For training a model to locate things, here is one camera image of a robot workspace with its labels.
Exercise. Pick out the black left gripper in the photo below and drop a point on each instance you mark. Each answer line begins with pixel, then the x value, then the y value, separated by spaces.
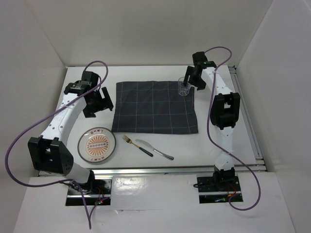
pixel 104 103

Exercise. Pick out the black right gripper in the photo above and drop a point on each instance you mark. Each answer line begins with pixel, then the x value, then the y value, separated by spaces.
pixel 200 84

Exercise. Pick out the clear drinking glass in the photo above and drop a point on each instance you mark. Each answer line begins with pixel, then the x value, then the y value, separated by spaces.
pixel 183 88

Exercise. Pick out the dark grey checked cloth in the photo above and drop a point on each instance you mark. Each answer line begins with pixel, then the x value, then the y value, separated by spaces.
pixel 154 107

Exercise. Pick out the orange patterned plate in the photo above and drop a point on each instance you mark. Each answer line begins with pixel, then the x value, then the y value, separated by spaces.
pixel 96 145

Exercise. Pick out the gold fork dark handle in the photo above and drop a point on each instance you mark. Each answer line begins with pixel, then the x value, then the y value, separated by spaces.
pixel 129 141

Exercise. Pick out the silver table knife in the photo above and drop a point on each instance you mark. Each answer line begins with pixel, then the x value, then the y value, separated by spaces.
pixel 155 150

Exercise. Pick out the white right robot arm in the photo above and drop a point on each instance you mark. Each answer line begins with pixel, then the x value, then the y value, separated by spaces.
pixel 223 115

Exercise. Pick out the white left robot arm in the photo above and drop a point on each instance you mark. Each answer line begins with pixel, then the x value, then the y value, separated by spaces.
pixel 49 151

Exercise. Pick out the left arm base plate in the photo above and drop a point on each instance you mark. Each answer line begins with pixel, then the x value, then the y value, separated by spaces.
pixel 98 195

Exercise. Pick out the aluminium rail frame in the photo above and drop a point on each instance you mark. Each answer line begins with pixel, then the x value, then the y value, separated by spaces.
pixel 191 152

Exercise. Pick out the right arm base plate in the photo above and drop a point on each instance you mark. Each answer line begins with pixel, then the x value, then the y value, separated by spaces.
pixel 210 192

